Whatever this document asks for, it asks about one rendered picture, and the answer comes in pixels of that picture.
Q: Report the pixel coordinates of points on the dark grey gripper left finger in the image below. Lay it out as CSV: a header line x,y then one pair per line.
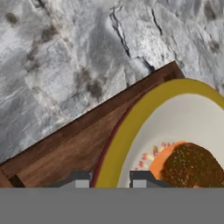
x,y
79,178

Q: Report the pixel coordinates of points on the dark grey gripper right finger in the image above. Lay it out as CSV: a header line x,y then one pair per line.
x,y
141,178

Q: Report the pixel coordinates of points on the yellow-rimmed white bowl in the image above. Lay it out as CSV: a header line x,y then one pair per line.
x,y
172,116

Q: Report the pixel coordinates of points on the brown wooden tray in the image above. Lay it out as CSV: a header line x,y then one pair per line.
x,y
73,145

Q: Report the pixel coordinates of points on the orange donut with brown topping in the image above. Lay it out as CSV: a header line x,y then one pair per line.
x,y
189,166

